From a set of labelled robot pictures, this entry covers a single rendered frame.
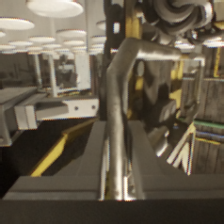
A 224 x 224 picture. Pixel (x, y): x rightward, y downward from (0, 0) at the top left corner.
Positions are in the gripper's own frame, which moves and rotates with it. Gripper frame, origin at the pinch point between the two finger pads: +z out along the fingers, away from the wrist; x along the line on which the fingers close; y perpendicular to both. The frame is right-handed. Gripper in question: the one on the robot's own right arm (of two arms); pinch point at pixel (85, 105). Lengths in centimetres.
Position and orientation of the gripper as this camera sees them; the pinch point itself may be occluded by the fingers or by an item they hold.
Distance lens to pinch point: 24.6
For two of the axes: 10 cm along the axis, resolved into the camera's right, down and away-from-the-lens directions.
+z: 9.9, -0.7, 1.5
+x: -1.6, -2.8, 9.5
